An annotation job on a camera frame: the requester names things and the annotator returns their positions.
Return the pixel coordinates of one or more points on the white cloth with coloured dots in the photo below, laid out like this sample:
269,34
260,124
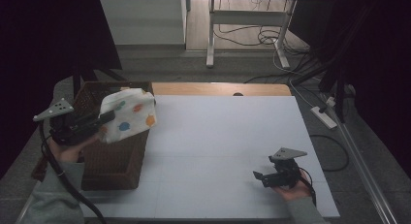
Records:
132,115

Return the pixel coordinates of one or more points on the person's right hand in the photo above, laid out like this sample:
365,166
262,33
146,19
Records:
295,193

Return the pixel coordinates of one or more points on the white cabinet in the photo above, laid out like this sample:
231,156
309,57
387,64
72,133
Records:
142,20

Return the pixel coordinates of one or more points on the black stand with curtain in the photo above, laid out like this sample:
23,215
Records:
339,88

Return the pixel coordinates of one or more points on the black tripod stand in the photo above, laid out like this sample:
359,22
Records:
76,81

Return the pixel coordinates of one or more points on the brown woven basket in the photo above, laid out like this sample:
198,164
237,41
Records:
113,162

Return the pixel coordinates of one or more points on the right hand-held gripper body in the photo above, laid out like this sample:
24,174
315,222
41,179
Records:
284,174

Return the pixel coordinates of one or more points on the white desk frame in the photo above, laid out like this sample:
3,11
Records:
248,17

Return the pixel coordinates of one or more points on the person's left hand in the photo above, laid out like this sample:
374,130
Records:
69,153

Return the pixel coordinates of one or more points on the pale blue table mat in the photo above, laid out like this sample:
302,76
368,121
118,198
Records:
245,127

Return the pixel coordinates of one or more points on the white power strip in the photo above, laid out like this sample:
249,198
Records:
323,117

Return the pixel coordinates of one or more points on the metal rail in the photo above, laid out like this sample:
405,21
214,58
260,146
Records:
362,172

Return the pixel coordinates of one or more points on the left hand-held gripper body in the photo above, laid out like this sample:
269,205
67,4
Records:
66,128

